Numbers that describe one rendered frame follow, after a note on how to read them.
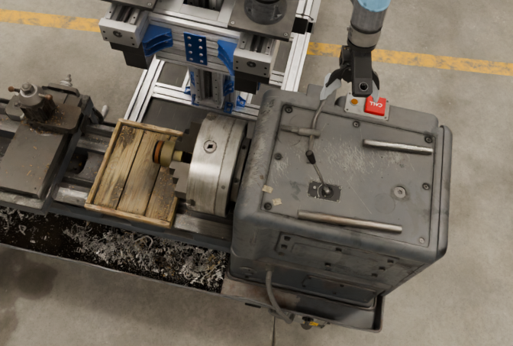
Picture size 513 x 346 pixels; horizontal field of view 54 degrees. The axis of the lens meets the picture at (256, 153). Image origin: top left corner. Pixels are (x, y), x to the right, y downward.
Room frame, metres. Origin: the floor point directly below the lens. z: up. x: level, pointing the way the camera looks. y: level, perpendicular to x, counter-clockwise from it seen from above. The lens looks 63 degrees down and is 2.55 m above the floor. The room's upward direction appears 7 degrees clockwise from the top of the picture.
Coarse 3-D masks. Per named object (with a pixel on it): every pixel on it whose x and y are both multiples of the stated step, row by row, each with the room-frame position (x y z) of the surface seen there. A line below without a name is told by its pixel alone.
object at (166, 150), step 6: (156, 144) 0.71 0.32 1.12; (162, 144) 0.71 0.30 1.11; (168, 144) 0.71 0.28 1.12; (174, 144) 0.71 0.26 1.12; (156, 150) 0.69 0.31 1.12; (162, 150) 0.69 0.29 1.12; (168, 150) 0.69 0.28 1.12; (174, 150) 0.70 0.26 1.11; (180, 150) 0.70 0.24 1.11; (156, 156) 0.67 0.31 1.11; (162, 156) 0.67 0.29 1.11; (168, 156) 0.67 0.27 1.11; (174, 156) 0.68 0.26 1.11; (180, 156) 0.68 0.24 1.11; (156, 162) 0.66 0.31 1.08; (162, 162) 0.66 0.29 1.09; (168, 162) 0.66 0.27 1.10
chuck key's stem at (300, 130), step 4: (284, 124) 0.75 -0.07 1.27; (284, 128) 0.73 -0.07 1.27; (288, 128) 0.73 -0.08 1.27; (292, 128) 0.74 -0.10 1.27; (296, 128) 0.74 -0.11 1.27; (300, 128) 0.74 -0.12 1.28; (304, 128) 0.74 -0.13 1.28; (308, 128) 0.74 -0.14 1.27; (296, 132) 0.73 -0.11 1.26; (300, 132) 0.73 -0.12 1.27; (304, 132) 0.73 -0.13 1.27; (308, 132) 0.73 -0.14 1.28; (312, 132) 0.73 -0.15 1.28; (316, 132) 0.73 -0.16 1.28; (320, 132) 0.73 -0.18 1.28; (316, 136) 0.72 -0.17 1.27
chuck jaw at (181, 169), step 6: (174, 162) 0.66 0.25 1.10; (180, 162) 0.66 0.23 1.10; (174, 168) 0.64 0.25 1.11; (180, 168) 0.64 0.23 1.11; (186, 168) 0.64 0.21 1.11; (174, 174) 0.62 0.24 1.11; (180, 174) 0.62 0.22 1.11; (186, 174) 0.62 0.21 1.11; (174, 180) 0.60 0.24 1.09; (180, 180) 0.60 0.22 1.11; (186, 180) 0.60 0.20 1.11; (180, 186) 0.58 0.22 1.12; (180, 192) 0.56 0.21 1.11; (192, 204) 0.54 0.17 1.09
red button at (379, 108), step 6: (366, 102) 0.86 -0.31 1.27; (372, 102) 0.86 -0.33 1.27; (378, 102) 0.87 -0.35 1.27; (384, 102) 0.87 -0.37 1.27; (366, 108) 0.84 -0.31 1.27; (372, 108) 0.84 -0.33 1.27; (378, 108) 0.85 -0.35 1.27; (384, 108) 0.85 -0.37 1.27; (378, 114) 0.83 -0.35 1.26; (384, 114) 0.83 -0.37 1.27
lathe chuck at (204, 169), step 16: (208, 128) 0.72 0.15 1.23; (224, 128) 0.73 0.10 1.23; (224, 144) 0.68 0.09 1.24; (192, 160) 0.62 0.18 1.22; (208, 160) 0.62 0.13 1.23; (192, 176) 0.58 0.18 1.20; (208, 176) 0.58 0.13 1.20; (192, 192) 0.55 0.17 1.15; (208, 192) 0.55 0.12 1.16; (192, 208) 0.53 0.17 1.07; (208, 208) 0.52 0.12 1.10
